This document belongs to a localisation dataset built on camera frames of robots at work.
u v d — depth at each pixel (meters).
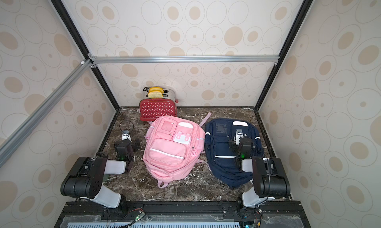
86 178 0.45
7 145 0.51
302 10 0.72
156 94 1.01
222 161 0.87
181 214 0.73
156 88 1.04
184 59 0.93
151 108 1.01
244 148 0.71
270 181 0.45
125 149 0.72
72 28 0.77
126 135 0.80
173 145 0.94
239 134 0.81
